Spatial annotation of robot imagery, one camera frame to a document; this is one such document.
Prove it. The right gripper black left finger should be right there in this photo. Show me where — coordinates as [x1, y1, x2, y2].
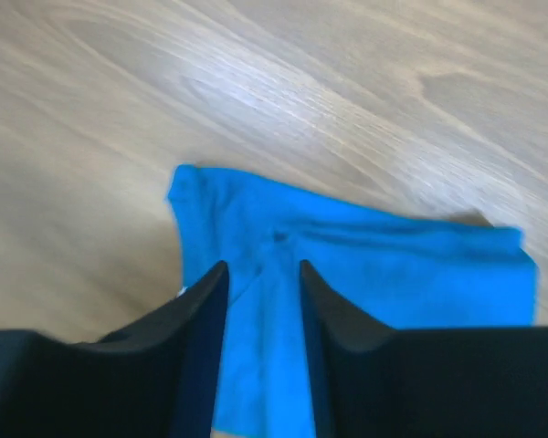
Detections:
[0, 262, 229, 437]

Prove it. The blue t shirt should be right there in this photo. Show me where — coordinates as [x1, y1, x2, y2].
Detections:
[168, 164, 537, 437]

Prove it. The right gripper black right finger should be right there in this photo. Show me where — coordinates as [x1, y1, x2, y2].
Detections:
[300, 262, 548, 437]

